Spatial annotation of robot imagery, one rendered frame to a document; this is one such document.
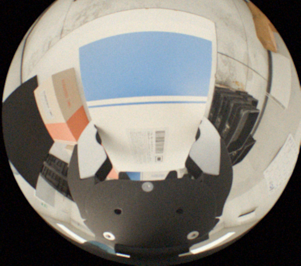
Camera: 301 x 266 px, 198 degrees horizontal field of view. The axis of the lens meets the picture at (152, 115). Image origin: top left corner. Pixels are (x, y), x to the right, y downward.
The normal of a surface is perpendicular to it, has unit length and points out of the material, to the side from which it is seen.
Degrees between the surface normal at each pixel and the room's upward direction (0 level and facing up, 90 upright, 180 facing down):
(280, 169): 90
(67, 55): 0
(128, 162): 0
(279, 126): 90
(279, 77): 90
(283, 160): 90
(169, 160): 0
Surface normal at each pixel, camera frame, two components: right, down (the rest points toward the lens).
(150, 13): 0.04, 0.53
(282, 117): -1.00, 0.04
